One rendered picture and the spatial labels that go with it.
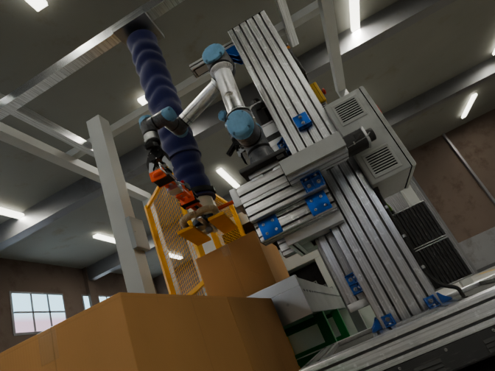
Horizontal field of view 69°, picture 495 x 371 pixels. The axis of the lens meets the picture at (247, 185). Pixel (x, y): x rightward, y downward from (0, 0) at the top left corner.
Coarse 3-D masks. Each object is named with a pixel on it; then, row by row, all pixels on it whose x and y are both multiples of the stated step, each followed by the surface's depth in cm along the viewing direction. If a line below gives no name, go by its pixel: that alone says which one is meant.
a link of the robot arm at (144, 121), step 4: (144, 116) 181; (148, 116) 181; (140, 120) 181; (144, 120) 180; (148, 120) 179; (140, 124) 181; (144, 124) 179; (148, 124) 178; (152, 124) 178; (140, 128) 182; (144, 128) 178; (148, 128) 178; (152, 128) 179; (156, 128) 180; (144, 132) 178
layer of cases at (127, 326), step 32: (64, 320) 78; (96, 320) 75; (128, 320) 74; (160, 320) 84; (192, 320) 98; (224, 320) 117; (256, 320) 146; (32, 352) 78; (64, 352) 76; (96, 352) 73; (128, 352) 71; (160, 352) 78; (192, 352) 90; (224, 352) 106; (256, 352) 129; (288, 352) 164
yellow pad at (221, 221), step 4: (220, 212) 203; (212, 216) 203; (216, 216) 202; (220, 216) 204; (224, 216) 206; (208, 220) 203; (212, 220) 204; (216, 220) 206; (220, 220) 209; (224, 220) 211; (228, 220) 214; (212, 224) 210; (216, 224) 211; (220, 224) 214; (224, 224) 217; (228, 224) 220; (232, 224) 222; (220, 228) 221; (224, 228) 224; (228, 228) 227; (232, 228) 229; (224, 232) 230
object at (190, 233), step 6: (186, 228) 204; (192, 228) 203; (180, 234) 205; (186, 234) 208; (192, 234) 212; (198, 234) 215; (204, 234) 221; (192, 240) 221; (198, 240) 225; (204, 240) 229; (210, 240) 233
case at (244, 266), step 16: (240, 240) 212; (256, 240) 209; (208, 256) 215; (224, 256) 212; (240, 256) 209; (256, 256) 206; (272, 256) 226; (208, 272) 212; (224, 272) 209; (240, 272) 206; (256, 272) 203; (272, 272) 201; (208, 288) 209; (224, 288) 206; (240, 288) 203; (256, 288) 200
